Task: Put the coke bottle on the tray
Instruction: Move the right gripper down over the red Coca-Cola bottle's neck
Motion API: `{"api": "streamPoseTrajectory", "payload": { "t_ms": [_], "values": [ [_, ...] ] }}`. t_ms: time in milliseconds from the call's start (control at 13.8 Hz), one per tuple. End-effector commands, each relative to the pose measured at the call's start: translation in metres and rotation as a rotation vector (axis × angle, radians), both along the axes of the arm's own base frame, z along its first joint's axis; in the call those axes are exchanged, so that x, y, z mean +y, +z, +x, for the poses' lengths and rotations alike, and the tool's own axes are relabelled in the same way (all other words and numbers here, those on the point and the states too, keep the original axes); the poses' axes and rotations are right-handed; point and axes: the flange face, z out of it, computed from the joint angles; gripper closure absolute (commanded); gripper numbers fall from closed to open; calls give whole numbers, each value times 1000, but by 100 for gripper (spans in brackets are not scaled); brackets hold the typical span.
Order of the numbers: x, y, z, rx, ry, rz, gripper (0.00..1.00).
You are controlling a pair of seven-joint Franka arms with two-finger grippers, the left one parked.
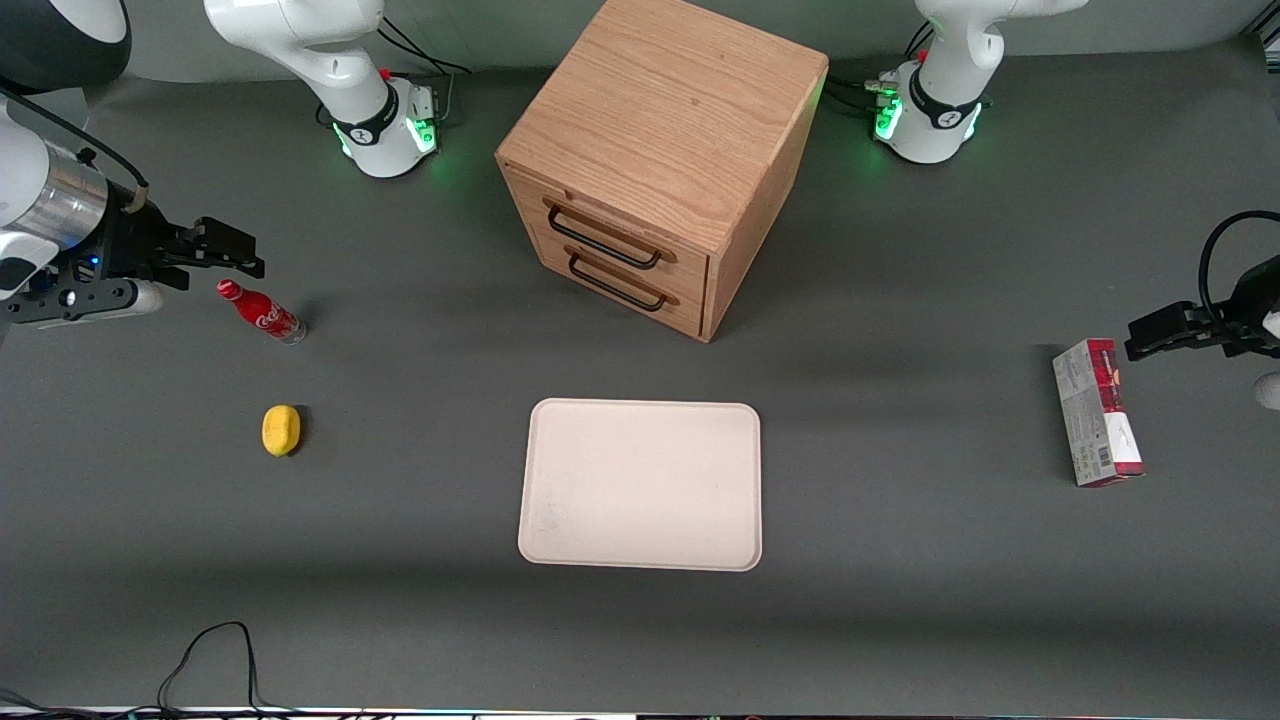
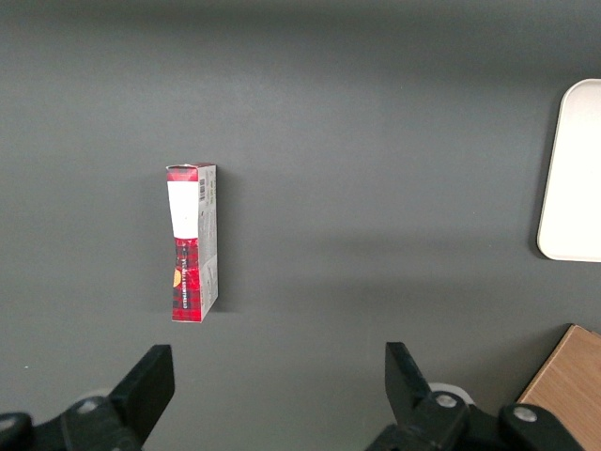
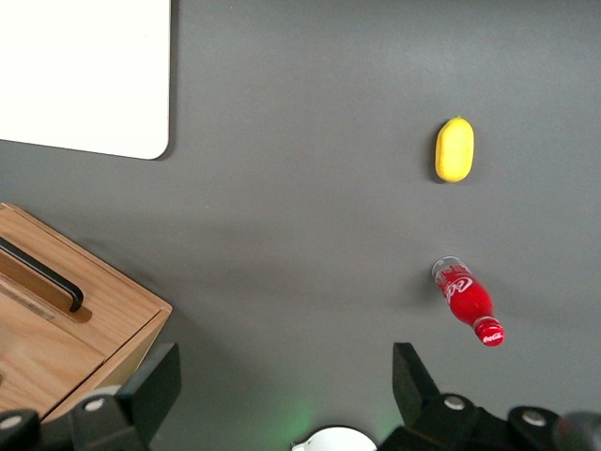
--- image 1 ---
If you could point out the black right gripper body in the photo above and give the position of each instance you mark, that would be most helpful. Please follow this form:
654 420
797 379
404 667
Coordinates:
127 244

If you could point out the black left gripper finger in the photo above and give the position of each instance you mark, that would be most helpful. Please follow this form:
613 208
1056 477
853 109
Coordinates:
1185 342
1170 323

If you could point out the red coke bottle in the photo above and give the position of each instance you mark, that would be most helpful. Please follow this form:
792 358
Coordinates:
262 315

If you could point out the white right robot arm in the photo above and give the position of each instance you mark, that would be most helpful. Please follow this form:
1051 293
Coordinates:
330 60

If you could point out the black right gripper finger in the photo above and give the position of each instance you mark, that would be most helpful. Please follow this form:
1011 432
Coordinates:
225 235
225 261

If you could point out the yellow lemon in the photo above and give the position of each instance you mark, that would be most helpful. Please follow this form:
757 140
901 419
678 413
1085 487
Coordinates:
281 430

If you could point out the beige plastic tray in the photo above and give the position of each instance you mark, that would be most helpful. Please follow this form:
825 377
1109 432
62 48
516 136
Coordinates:
640 485

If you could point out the wooden drawer cabinet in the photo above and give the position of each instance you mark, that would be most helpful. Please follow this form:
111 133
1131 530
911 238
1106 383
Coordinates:
660 110

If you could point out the grey and red carton box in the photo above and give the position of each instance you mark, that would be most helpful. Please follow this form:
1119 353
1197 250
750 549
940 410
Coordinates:
1095 415

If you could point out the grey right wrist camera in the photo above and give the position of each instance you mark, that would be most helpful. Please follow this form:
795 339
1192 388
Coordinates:
80 300

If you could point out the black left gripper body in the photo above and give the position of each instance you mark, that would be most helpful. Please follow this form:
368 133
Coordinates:
1247 305

